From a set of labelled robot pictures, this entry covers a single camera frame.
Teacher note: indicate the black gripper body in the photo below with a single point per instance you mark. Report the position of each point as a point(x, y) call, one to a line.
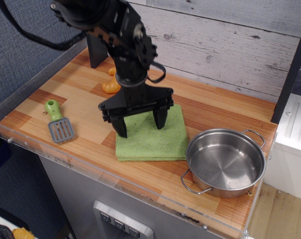
point(135, 100)

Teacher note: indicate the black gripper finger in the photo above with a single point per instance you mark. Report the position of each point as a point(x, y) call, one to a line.
point(119, 126)
point(160, 116)

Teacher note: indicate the green cloth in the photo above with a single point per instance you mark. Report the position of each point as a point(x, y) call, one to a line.
point(145, 142)

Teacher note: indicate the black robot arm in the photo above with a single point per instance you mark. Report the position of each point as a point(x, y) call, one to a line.
point(120, 29)

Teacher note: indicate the stainless steel pot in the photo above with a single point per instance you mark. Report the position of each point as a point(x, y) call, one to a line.
point(225, 163)

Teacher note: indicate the orange plastic croissant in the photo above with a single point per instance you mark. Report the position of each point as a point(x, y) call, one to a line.
point(112, 86)

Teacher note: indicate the green grey toy spatula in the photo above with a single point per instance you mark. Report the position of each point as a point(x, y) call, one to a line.
point(59, 127)

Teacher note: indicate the grey cabinet front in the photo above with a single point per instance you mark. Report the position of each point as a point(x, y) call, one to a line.
point(77, 193)

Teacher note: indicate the grey control panel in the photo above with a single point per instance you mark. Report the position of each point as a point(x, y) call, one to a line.
point(117, 225)

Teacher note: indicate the white ribbed box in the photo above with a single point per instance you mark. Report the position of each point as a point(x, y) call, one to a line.
point(289, 129)

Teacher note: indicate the yellow object bottom left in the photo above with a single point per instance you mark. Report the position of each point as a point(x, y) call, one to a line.
point(22, 233)

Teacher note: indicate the black mesh sleeve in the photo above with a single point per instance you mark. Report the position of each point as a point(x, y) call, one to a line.
point(5, 233)

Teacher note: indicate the dark left support post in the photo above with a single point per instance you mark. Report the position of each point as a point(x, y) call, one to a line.
point(97, 51)

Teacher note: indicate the dark support post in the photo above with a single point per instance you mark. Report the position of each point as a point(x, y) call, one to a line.
point(97, 51)
point(288, 86)

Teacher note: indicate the dark right support post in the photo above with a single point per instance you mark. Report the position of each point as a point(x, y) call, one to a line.
point(288, 86)

